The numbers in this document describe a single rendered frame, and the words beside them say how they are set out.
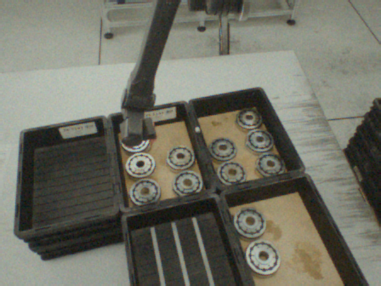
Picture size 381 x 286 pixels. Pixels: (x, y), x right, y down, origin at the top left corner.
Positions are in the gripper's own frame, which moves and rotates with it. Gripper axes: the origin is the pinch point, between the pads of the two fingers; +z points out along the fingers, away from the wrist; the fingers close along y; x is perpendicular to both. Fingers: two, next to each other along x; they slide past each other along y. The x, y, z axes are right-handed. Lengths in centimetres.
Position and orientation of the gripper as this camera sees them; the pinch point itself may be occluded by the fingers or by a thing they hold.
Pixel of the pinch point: (141, 144)
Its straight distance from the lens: 114.1
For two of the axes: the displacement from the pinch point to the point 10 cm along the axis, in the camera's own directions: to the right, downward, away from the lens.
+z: 0.4, 5.3, 8.4
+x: -2.3, -8.2, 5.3
